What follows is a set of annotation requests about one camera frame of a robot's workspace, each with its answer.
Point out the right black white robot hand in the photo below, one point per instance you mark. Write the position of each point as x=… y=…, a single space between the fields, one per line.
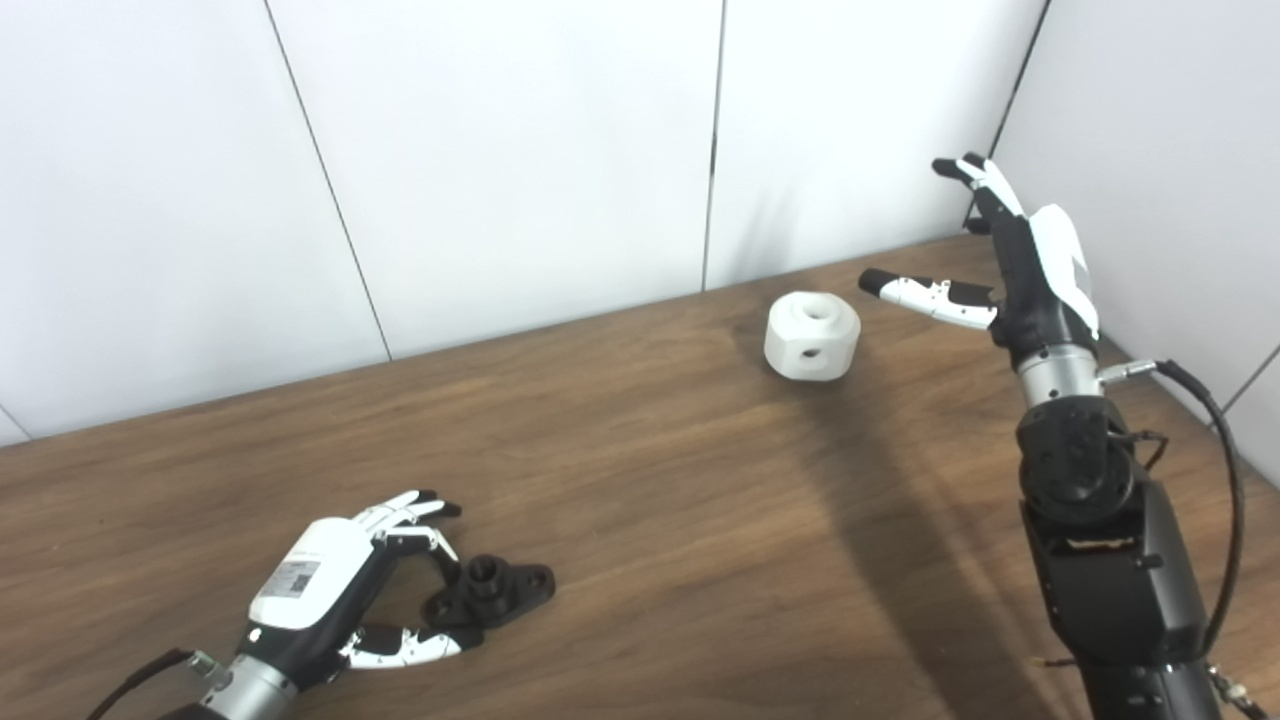
x=1045 y=280

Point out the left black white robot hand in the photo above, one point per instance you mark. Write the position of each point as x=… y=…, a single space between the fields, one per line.
x=320 y=590

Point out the black plastic holder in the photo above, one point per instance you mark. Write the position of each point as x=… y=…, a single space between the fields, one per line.
x=490 y=595

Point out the round white plastic piece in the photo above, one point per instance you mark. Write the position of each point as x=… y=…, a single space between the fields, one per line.
x=810 y=340

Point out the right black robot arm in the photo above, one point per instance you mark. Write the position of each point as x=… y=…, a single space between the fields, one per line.
x=1110 y=560

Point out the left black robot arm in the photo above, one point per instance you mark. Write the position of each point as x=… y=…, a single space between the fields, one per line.
x=240 y=695

